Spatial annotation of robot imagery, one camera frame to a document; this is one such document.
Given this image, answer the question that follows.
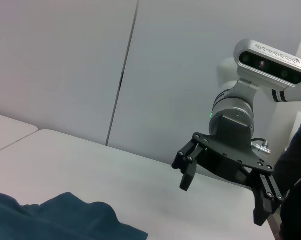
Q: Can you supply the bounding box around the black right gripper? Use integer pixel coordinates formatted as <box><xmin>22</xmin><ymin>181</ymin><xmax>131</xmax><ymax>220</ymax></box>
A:
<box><xmin>171</xmin><ymin>113</ymin><xmax>285</xmax><ymax>226</ymax></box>

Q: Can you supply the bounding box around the teal blue shirt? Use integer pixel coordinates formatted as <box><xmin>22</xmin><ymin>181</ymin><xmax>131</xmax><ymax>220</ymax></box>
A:
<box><xmin>0</xmin><ymin>189</ymin><xmax>149</xmax><ymax>240</ymax></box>

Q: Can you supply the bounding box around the dark robot torso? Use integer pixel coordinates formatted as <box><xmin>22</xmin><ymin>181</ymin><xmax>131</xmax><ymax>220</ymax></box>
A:
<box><xmin>274</xmin><ymin>107</ymin><xmax>301</xmax><ymax>240</ymax></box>

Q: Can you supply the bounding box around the right gripper cable with plugs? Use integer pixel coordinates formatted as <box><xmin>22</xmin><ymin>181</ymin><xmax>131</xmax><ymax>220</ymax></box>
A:
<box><xmin>250</xmin><ymin>138</ymin><xmax>272</xmax><ymax>154</ymax></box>

